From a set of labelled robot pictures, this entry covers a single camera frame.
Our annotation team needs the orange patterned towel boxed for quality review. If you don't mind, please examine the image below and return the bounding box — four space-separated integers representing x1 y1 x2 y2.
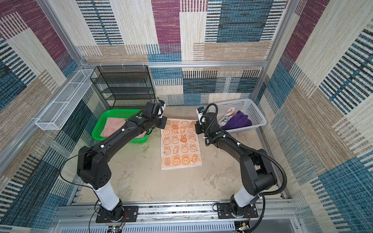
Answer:
161 118 203 170

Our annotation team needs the purple towel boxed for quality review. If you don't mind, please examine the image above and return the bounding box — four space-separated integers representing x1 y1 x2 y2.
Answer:
221 111 253 131

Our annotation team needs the pink towel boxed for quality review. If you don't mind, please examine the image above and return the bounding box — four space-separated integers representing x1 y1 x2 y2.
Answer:
100 117 148 139

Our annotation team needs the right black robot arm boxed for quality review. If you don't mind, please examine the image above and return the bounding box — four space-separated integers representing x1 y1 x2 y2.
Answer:
195 113 277 217

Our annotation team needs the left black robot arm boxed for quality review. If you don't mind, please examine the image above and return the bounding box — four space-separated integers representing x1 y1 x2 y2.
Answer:
77 100 167 223

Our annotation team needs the green plastic basket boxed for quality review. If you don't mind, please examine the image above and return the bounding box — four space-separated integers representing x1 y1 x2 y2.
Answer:
91 109 140 141

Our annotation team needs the white printed towel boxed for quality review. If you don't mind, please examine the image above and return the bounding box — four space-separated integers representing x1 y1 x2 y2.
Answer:
219 107 236 127

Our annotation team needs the white plastic basket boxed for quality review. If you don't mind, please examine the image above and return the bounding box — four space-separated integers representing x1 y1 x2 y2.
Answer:
216 99 267 134

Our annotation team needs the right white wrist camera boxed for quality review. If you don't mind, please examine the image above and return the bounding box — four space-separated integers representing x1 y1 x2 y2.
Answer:
196 106 205 125

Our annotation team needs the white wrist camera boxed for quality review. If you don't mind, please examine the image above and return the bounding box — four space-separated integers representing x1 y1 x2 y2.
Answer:
196 106 205 125
157 99 166 118

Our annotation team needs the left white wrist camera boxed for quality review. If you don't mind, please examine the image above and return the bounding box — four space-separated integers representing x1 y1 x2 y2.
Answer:
157 99 166 118

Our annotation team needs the black wire shelf rack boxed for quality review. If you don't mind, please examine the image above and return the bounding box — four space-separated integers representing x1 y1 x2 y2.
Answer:
90 65 156 109

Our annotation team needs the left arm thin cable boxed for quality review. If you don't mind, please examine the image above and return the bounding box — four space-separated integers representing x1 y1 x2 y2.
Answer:
59 148 103 233

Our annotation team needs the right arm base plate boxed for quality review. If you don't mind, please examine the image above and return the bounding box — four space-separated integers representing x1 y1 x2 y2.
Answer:
212 203 259 219

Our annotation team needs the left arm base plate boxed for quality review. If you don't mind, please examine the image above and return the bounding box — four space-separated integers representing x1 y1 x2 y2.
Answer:
95 206 139 223

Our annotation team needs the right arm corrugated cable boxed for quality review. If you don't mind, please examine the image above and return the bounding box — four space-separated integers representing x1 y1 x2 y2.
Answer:
202 103 288 233

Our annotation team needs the white wire wall basket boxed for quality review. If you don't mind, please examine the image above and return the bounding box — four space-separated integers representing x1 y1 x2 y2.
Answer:
35 70 93 131

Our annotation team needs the white slotted cable duct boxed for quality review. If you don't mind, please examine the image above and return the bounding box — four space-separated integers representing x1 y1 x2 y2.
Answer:
58 222 236 233

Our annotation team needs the aluminium front rail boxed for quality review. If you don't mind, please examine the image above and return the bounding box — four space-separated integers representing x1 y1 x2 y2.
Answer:
51 199 300 227

